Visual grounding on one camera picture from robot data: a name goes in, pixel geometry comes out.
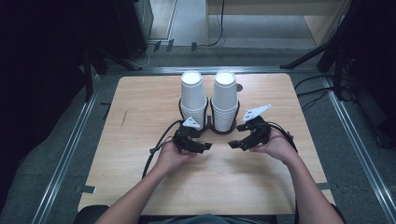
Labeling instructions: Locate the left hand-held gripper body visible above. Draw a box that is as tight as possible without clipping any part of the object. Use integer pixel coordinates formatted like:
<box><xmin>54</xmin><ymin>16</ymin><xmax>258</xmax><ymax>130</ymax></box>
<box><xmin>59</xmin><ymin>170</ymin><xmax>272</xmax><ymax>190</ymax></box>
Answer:
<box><xmin>172</xmin><ymin>116</ymin><xmax>204</xmax><ymax>154</ymax></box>

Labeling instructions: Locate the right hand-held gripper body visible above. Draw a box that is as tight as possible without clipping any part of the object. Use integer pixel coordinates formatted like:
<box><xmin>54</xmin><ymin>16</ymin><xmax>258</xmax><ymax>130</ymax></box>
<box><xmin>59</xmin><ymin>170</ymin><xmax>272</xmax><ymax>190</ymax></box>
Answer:
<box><xmin>242</xmin><ymin>104</ymin><xmax>273</xmax><ymax>150</ymax></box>

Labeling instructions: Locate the black double cup holder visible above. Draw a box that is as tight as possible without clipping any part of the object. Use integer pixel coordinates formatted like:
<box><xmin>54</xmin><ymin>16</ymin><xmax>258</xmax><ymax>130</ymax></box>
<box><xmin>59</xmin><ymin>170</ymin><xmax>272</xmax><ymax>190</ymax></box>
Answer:
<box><xmin>177</xmin><ymin>96</ymin><xmax>241</xmax><ymax>135</ymax></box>

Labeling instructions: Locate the stack of white paper cups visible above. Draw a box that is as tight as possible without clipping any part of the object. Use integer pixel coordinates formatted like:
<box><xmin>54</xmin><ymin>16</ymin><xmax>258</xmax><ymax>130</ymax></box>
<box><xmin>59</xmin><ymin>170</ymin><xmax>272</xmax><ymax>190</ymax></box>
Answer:
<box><xmin>210</xmin><ymin>70</ymin><xmax>240</xmax><ymax>133</ymax></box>
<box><xmin>180</xmin><ymin>70</ymin><xmax>209</xmax><ymax>131</ymax></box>

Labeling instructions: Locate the person's right hand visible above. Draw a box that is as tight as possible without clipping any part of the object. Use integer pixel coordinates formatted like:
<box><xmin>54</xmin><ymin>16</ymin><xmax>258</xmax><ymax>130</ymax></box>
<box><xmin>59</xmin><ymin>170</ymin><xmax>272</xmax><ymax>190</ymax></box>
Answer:
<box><xmin>249</xmin><ymin>128</ymin><xmax>300</xmax><ymax>166</ymax></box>

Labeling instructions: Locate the person's left hand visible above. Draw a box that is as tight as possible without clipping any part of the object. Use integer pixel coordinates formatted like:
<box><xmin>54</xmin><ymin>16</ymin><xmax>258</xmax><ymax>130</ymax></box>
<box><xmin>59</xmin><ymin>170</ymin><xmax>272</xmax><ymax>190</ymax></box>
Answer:
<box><xmin>154</xmin><ymin>141</ymin><xmax>198</xmax><ymax>176</ymax></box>

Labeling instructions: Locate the grey floor tape piece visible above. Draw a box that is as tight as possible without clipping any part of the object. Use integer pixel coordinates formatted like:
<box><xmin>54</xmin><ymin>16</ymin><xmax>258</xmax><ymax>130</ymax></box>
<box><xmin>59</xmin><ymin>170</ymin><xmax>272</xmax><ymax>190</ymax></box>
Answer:
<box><xmin>317</xmin><ymin>182</ymin><xmax>339</xmax><ymax>191</ymax></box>
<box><xmin>74</xmin><ymin>185</ymin><xmax>97</xmax><ymax>194</ymax></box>

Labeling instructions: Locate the black tripod stand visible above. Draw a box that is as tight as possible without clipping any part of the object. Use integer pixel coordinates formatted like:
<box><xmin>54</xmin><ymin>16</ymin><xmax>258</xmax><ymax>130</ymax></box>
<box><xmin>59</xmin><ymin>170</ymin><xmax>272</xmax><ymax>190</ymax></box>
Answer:
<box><xmin>279</xmin><ymin>0</ymin><xmax>396</xmax><ymax>101</ymax></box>

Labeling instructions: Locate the black metal stand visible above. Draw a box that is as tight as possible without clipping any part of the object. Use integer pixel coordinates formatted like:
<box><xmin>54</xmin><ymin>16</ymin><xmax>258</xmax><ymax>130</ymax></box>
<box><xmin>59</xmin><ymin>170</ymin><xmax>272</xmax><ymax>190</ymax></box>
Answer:
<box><xmin>81</xmin><ymin>46</ymin><xmax>143</xmax><ymax>103</ymax></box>

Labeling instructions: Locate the light wooden furniture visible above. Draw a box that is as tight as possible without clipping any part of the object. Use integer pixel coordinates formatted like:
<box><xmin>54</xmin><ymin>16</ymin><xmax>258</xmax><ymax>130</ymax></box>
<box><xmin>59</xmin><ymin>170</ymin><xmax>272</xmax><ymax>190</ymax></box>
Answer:
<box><xmin>205</xmin><ymin>0</ymin><xmax>351</xmax><ymax>48</ymax></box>

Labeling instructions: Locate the black equipment base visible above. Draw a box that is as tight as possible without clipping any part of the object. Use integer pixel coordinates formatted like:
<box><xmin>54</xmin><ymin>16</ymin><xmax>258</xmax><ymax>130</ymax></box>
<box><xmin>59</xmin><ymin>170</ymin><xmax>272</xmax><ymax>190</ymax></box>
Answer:
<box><xmin>351</xmin><ymin>80</ymin><xmax>396</xmax><ymax>150</ymax></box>

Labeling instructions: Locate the black chair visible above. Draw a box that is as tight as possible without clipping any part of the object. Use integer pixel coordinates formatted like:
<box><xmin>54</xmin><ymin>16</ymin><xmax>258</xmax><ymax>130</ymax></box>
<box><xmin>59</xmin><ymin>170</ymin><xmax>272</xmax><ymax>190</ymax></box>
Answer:
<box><xmin>73</xmin><ymin>203</ymin><xmax>110</xmax><ymax>224</ymax></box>

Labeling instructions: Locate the black cabinet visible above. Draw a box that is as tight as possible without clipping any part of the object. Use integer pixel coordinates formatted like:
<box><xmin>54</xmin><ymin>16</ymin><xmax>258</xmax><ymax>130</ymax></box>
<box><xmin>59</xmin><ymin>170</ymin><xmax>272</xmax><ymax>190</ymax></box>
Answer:
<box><xmin>113</xmin><ymin>0</ymin><xmax>154</xmax><ymax>60</ymax></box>

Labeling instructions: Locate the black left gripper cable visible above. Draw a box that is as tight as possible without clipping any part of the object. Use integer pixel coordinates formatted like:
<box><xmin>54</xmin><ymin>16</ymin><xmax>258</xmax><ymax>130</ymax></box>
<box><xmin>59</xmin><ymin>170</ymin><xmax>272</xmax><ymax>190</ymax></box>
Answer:
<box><xmin>141</xmin><ymin>119</ymin><xmax>185</xmax><ymax>179</ymax></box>

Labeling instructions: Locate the black floor cable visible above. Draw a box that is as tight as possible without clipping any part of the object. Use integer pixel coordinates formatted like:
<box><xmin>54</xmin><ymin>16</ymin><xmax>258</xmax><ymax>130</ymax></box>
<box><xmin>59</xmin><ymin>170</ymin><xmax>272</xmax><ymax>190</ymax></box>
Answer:
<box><xmin>296</xmin><ymin>87</ymin><xmax>334</xmax><ymax>97</ymax></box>
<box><xmin>293</xmin><ymin>74</ymin><xmax>334</xmax><ymax>91</ymax></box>
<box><xmin>301</xmin><ymin>90</ymin><xmax>332</xmax><ymax>113</ymax></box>

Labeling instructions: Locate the white floor cable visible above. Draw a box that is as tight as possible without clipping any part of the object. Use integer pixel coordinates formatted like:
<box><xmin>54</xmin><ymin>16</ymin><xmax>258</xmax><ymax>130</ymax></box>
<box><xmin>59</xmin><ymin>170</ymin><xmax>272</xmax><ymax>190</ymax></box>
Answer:
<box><xmin>132</xmin><ymin>43</ymin><xmax>157</xmax><ymax>70</ymax></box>

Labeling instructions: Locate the metal floor rail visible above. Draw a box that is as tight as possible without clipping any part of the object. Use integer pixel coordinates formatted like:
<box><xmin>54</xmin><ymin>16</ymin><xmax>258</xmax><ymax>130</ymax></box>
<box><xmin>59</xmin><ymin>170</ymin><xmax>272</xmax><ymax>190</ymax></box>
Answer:
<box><xmin>31</xmin><ymin>74</ymin><xmax>103</xmax><ymax>224</ymax></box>
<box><xmin>320</xmin><ymin>76</ymin><xmax>396</xmax><ymax>224</ymax></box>

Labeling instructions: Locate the black hanging cable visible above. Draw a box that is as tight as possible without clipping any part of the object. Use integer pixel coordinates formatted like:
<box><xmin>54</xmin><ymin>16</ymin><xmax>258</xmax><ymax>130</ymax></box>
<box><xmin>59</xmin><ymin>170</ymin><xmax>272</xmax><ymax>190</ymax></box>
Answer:
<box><xmin>195</xmin><ymin>0</ymin><xmax>226</xmax><ymax>49</ymax></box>

